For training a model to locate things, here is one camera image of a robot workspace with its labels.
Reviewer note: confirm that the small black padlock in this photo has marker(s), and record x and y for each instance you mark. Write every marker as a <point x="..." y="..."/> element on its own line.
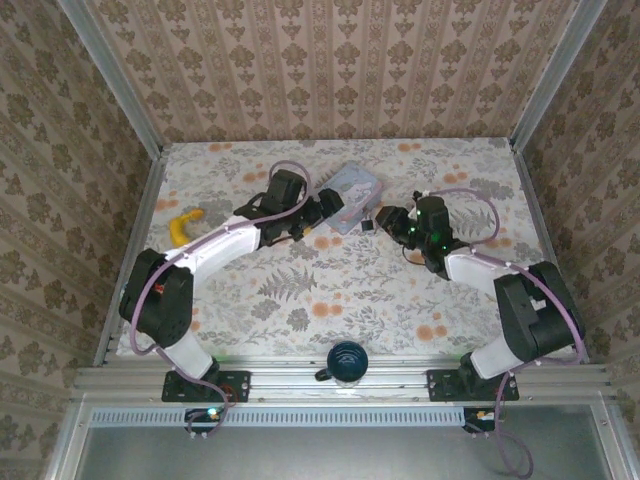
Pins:
<point x="368" y="226"/>

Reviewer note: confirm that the lilac cartoon tin box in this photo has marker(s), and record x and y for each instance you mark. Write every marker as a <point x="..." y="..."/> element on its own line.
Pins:
<point x="357" y="190"/>

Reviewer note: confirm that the floral tablecloth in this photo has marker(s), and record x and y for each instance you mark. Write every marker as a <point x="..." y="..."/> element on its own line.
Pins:
<point x="350" y="310"/>

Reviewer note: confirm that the yellow banana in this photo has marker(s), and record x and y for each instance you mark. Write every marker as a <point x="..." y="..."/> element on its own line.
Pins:
<point x="177" y="230"/>

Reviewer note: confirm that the dark blue round mug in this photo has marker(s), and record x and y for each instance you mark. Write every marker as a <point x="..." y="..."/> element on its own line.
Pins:
<point x="347" y="361"/>

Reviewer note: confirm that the black controller board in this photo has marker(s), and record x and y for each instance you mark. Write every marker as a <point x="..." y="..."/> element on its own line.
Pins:
<point x="480" y="416"/>
<point x="202" y="415"/>

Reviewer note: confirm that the grey metal panel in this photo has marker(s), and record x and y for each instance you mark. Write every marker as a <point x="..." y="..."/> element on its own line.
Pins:
<point x="325" y="455"/>

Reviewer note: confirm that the aluminium side rail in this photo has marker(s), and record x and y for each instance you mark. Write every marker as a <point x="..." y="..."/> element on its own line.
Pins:
<point x="531" y="200"/>
<point x="146" y="200"/>

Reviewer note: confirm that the aluminium cross rail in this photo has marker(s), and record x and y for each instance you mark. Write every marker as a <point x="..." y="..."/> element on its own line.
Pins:
<point x="280" y="387"/>

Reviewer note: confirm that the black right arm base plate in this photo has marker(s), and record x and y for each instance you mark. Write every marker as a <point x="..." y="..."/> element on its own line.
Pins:
<point x="440" y="386"/>

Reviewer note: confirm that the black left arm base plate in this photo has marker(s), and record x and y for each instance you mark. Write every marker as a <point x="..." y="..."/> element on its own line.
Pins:
<point x="240" y="386"/>

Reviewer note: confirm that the aluminium corner post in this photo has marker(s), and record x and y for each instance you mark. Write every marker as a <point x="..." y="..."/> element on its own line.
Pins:
<point x="556" y="75"/>
<point x="114" y="75"/>

